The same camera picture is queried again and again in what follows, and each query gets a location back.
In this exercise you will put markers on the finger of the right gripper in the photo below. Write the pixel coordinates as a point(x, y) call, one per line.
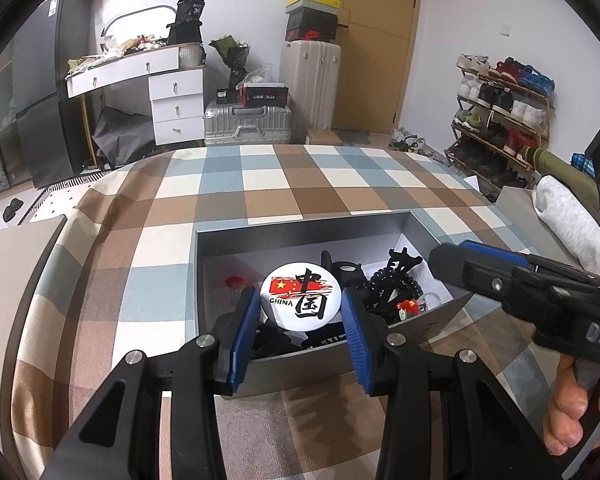
point(482, 274)
point(502, 254)

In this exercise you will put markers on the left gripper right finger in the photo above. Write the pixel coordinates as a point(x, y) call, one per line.
point(366, 333)

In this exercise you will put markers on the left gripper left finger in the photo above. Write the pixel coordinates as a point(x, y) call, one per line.
point(236, 331)

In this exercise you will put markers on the small red figure charm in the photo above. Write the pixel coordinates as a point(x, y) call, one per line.
point(408, 309)

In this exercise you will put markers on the round China badge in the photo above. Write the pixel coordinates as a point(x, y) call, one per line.
point(300, 297)

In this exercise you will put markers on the right hand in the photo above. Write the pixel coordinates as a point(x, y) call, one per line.
point(561, 425)

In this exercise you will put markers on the red white charm in box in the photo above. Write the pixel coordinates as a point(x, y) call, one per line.
point(237, 284)

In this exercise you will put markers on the black hair claw clip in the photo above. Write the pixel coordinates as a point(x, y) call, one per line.
point(346, 273)

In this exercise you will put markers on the grey cardboard box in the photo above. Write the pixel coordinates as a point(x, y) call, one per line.
point(253, 252)

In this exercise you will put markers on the white pillow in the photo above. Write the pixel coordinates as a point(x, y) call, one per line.
point(573, 225)

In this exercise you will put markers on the black character ornament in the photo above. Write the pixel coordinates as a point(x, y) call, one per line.
point(400, 263)

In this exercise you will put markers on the green rolled mat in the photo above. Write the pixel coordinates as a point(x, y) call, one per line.
point(580, 184)

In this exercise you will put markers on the plaid bed sheet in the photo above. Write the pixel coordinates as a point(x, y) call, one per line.
point(145, 262)

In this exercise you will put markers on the shoe rack with shoes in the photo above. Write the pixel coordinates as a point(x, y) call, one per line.
point(503, 112)

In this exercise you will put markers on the small cardboard box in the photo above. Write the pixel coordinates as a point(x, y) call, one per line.
point(322, 137)

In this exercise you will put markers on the silver aluminium suitcase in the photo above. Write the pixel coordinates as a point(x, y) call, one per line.
point(233, 124)

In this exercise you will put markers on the black box on suitcase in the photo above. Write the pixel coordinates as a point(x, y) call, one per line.
point(257, 94)

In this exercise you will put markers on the white desk with drawers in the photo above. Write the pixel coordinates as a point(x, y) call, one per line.
point(165, 84)

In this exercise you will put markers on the white upright suitcase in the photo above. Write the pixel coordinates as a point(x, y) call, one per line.
point(310, 71)

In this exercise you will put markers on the flower bouquet dark wrap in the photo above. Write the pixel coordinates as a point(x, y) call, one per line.
point(234, 55)

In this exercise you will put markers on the wooden door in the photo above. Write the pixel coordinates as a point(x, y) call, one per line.
point(376, 38)

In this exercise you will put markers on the glass door cabinet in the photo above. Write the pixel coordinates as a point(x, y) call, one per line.
point(13, 169)

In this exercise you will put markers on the black bag on desk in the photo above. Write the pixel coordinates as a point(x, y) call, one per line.
point(186, 29)

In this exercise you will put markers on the black red shoe box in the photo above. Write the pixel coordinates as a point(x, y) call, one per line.
point(312, 24)

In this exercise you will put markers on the yellow lid shoe box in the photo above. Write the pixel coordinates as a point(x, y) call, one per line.
point(328, 6)

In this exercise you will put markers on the black refrigerator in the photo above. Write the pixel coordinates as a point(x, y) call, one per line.
point(49, 122)

